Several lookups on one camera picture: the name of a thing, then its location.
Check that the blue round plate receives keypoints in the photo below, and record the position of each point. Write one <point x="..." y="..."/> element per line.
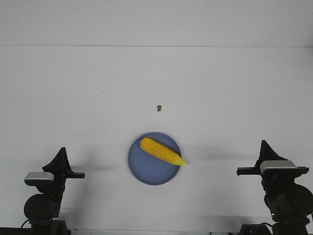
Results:
<point x="147" y="168"/>

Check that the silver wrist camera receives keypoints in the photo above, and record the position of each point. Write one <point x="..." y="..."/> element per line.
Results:
<point x="276" y="165"/>
<point x="38" y="178"/>

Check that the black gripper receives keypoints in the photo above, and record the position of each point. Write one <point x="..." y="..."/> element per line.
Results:
<point x="53" y="185"/>
<point x="275" y="179"/>

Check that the yellow corn cob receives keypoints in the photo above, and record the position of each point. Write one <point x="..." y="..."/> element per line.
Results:
<point x="161" y="152"/>

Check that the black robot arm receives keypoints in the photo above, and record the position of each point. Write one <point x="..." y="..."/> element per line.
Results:
<point x="289" y="203"/>
<point x="43" y="208"/>

